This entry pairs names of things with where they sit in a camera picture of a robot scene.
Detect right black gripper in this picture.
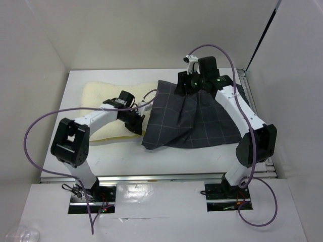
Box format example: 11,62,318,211
174,69,206,97

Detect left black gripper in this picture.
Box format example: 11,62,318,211
119,109,145,135

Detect dark grey plaid pillowcase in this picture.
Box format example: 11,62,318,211
142,80,241,150

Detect cream yellow pillow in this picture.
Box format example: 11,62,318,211
81,81,158,142

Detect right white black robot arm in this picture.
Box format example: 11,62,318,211
175,55,277,198

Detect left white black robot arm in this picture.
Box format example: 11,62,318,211
50,91,147,201

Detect clear plastic object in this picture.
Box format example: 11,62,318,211
5,225,40,242

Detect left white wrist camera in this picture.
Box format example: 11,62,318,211
137,101,152,116

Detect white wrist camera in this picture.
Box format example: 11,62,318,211
183,54,199,75
137,101,152,116

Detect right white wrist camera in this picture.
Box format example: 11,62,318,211
183,54,199,75

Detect aluminium rail front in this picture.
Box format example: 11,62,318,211
40,171,278,183

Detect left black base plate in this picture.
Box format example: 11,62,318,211
62,184,117,205

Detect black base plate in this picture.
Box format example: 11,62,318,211
200,184,250,200
62,184,117,205

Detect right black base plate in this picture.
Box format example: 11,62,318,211
200,184,250,200

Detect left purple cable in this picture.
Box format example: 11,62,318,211
23,89,159,234

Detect dark vertical frame pole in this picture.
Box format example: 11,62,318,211
244,0,281,72

